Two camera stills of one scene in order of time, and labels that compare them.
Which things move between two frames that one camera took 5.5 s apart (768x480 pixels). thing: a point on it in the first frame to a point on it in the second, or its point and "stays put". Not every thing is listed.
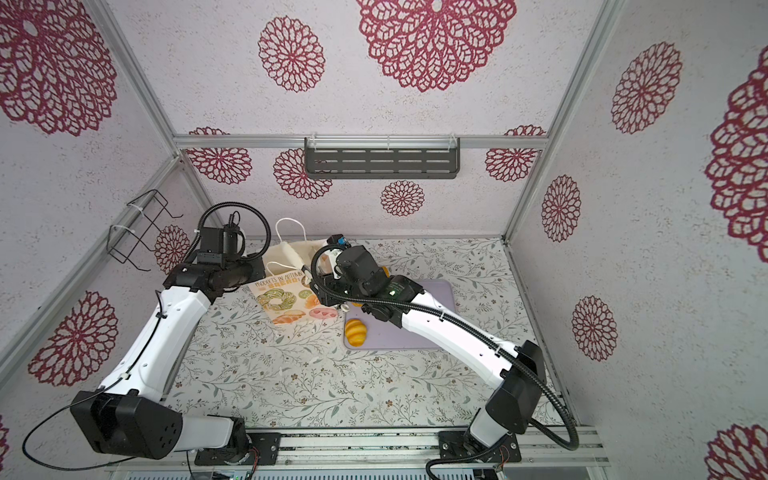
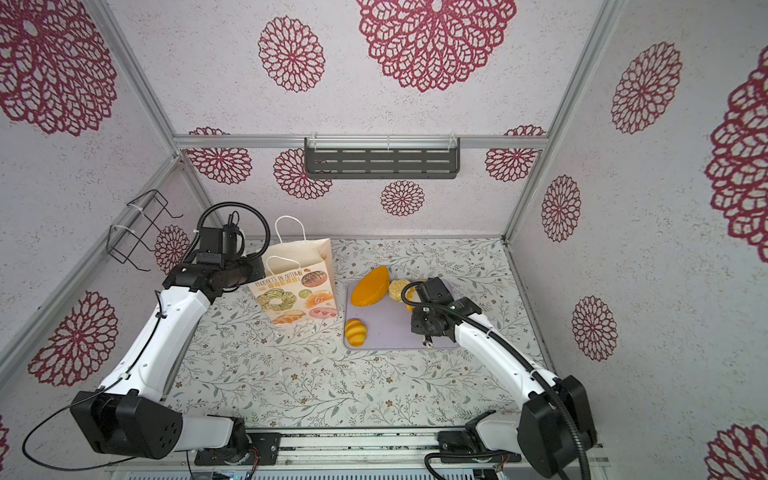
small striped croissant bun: [356, 332] stays put
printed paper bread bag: [284, 293] stays put
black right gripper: [329, 282] to [416, 320]
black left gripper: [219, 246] stays put
